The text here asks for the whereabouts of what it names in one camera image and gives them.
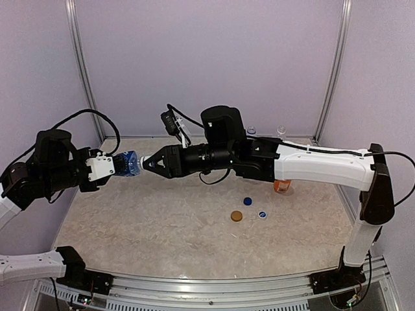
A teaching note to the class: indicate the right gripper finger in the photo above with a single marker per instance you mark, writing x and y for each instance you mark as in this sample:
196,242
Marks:
159,170
158,157

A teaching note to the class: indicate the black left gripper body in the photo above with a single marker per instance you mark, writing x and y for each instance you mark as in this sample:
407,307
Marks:
91,187

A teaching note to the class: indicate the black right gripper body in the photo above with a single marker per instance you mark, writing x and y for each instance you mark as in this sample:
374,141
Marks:
181,168

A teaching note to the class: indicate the short bottle blue label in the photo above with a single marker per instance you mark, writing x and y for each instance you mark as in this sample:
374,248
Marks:
128,164

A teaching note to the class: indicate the gold juice bottle cap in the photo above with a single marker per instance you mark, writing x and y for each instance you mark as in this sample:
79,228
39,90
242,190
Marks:
236,216

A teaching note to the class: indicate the dark blue bottle cap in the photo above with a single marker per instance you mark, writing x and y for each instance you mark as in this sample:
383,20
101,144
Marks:
247,201

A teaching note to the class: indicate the water bottle blue cap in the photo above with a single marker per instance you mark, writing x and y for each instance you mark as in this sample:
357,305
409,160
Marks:
251,131

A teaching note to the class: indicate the orange juice bottle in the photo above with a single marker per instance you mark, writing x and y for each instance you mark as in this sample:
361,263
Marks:
281,186

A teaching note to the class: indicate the clear bottle blue label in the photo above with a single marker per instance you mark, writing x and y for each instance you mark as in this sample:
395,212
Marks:
281,133

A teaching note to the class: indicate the white blue short-bottle cap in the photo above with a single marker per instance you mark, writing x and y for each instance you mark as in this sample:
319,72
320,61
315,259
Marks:
141,161

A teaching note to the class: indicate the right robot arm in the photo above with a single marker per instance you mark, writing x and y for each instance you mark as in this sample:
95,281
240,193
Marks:
273,159

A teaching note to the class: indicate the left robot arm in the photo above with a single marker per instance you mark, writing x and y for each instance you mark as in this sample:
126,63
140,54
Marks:
54,166

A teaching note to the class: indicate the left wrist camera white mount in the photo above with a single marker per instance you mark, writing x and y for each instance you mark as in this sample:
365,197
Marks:
103,165

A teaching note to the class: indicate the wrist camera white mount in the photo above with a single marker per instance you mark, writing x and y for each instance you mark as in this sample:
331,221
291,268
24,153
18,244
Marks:
103,165
175,127

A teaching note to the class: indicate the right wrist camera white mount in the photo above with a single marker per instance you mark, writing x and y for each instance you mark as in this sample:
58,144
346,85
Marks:
175,127

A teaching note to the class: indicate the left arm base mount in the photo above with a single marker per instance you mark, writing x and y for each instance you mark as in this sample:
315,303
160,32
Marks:
79,277

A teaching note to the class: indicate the aluminium corner post left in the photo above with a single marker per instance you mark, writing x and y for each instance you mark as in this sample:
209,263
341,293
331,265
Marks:
74,29

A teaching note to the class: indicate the aluminium corner post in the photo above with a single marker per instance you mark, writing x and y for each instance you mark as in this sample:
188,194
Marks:
340,46
74,29

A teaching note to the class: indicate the aluminium front rail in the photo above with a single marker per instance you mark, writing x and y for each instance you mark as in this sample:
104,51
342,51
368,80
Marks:
288,292

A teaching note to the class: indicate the aluminium corner post right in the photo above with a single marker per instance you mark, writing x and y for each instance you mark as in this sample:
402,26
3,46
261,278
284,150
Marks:
340,46

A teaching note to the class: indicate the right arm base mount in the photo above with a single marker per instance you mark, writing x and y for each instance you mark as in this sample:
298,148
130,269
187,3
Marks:
342,276

